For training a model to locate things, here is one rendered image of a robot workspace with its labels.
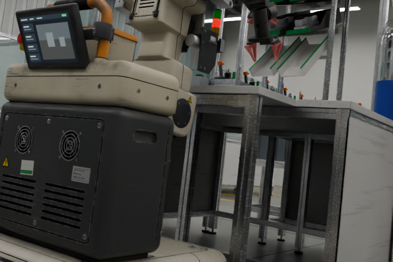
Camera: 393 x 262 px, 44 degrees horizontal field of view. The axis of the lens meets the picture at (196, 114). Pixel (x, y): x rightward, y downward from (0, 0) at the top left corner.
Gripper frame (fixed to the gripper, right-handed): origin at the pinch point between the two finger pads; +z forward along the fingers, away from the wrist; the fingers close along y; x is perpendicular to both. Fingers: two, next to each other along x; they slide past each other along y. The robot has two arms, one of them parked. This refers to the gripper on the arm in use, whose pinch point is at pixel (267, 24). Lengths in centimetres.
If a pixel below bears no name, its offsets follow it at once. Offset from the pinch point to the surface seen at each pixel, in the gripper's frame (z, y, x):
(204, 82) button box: -2.5, 19.1, 36.5
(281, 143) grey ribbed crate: 178, 114, -31
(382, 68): 79, -17, -33
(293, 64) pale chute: 14.6, -12.4, 13.5
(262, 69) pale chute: 10.7, 0.9, 19.4
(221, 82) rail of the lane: 1.3, 12.3, 33.8
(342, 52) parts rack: 32.0, -23.3, -6.3
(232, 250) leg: 4, -32, 107
